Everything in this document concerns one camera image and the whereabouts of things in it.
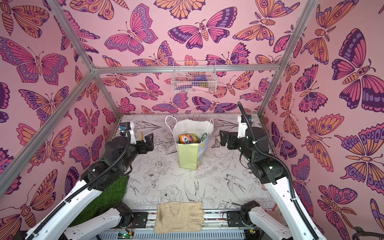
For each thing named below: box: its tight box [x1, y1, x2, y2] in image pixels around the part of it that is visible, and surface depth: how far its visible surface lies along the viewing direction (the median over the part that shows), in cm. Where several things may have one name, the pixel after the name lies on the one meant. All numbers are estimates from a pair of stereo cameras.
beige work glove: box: [154, 201, 205, 234], surface depth 76 cm
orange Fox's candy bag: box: [178, 133, 201, 144], surface depth 89 cm
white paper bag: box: [165, 115, 214, 170], surface depth 85 cm
